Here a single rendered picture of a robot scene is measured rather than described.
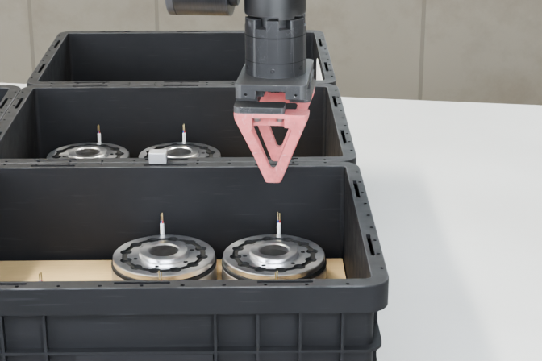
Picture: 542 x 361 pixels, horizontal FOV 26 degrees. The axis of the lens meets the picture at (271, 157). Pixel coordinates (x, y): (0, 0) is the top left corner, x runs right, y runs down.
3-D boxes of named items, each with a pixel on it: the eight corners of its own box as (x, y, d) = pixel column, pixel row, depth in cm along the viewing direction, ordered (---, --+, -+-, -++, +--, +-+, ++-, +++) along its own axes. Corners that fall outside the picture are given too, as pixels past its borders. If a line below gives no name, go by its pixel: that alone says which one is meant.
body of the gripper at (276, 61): (235, 104, 106) (233, 23, 104) (248, 76, 116) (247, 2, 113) (306, 105, 105) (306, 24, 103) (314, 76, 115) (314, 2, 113)
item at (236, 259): (327, 241, 121) (327, 235, 120) (322, 283, 111) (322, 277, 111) (230, 237, 122) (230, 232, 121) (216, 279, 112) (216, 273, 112)
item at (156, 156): (167, 159, 122) (166, 148, 122) (166, 163, 121) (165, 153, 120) (149, 159, 122) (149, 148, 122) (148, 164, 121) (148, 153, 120)
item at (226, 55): (321, 105, 182) (322, 34, 179) (334, 170, 154) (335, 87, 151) (64, 106, 182) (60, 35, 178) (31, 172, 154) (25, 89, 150)
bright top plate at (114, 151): (137, 148, 149) (137, 143, 148) (118, 175, 139) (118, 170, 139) (60, 145, 150) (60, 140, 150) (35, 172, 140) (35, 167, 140)
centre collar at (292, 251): (300, 246, 118) (300, 240, 118) (297, 266, 114) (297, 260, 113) (252, 244, 119) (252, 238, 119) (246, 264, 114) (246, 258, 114)
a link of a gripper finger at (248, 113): (234, 189, 108) (232, 91, 105) (243, 164, 115) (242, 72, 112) (307, 191, 108) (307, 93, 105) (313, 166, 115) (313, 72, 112)
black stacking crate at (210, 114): (334, 171, 154) (335, 87, 150) (353, 265, 126) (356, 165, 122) (31, 173, 153) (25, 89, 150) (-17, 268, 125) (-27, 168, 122)
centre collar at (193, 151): (201, 149, 147) (201, 144, 147) (198, 162, 142) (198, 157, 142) (162, 149, 147) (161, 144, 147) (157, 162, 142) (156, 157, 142)
